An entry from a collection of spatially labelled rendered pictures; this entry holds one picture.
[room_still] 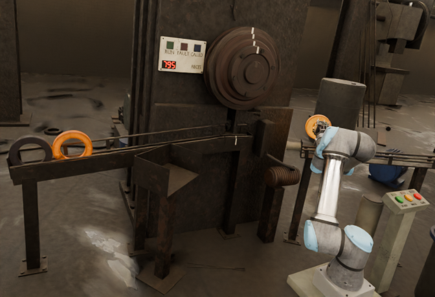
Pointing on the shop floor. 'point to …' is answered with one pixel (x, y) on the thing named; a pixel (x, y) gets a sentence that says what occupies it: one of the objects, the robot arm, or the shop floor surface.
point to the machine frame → (181, 90)
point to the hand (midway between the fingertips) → (318, 124)
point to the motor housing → (274, 199)
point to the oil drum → (340, 102)
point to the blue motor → (388, 171)
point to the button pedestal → (394, 240)
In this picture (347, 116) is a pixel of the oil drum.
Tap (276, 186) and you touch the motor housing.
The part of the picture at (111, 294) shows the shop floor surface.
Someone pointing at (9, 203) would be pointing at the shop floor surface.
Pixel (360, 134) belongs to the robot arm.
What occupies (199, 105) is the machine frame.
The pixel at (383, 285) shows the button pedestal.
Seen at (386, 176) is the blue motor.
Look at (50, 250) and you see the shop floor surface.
